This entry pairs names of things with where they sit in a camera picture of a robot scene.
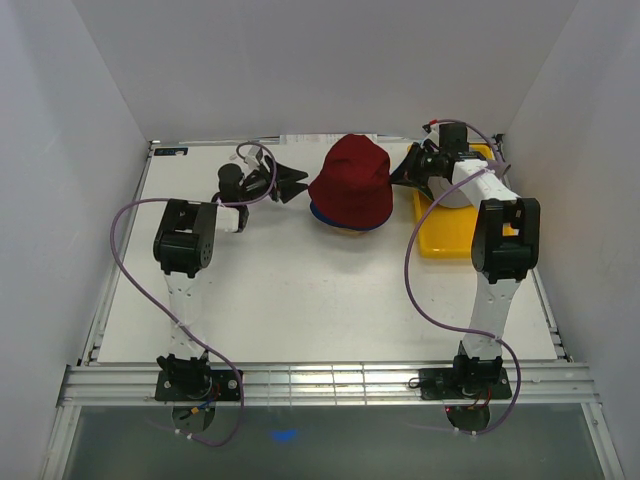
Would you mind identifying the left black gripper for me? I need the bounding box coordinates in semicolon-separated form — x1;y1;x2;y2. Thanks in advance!
238;155;308;205

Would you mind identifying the white bucket hat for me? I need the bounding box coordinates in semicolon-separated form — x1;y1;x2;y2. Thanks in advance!
428;177;472;209

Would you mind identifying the blue bucket hat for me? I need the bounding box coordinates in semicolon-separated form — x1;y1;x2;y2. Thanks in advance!
309;201;380;233

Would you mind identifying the dark red bucket hat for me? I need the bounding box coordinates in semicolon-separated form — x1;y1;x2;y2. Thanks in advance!
308;134;393;227

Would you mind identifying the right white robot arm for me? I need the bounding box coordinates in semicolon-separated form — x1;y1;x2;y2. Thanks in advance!
391;119;540;397

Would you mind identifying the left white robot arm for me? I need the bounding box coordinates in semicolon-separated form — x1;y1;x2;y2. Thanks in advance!
153;156;308;400

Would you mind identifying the yellow plastic tray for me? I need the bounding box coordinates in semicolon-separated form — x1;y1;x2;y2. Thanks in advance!
412;143;518;260

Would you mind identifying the wooden hat stand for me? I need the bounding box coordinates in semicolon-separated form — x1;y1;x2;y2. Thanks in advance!
331;227;370;238

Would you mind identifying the blue label sticker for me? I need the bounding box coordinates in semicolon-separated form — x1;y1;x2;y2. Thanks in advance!
153;147;189;156

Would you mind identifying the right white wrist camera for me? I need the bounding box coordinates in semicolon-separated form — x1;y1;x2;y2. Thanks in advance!
420;120;440;150

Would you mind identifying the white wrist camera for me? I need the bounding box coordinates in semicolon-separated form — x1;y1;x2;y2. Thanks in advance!
420;120;440;150
243;145;264;170

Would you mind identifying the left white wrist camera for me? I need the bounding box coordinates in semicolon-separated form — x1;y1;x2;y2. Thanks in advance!
243;145;264;170

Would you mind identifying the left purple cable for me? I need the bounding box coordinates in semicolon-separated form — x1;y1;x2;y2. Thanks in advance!
110;142;277;448

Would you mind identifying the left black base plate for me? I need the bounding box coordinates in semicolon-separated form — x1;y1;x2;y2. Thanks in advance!
153;369;240;402

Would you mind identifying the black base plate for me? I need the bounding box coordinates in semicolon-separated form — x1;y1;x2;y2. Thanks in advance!
153;369;240;402
408;368;512;400

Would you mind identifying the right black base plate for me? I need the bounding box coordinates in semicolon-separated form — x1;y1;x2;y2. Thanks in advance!
408;368;512;400

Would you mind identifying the aluminium front rail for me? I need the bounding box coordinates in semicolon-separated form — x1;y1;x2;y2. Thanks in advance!
58;362;600;407

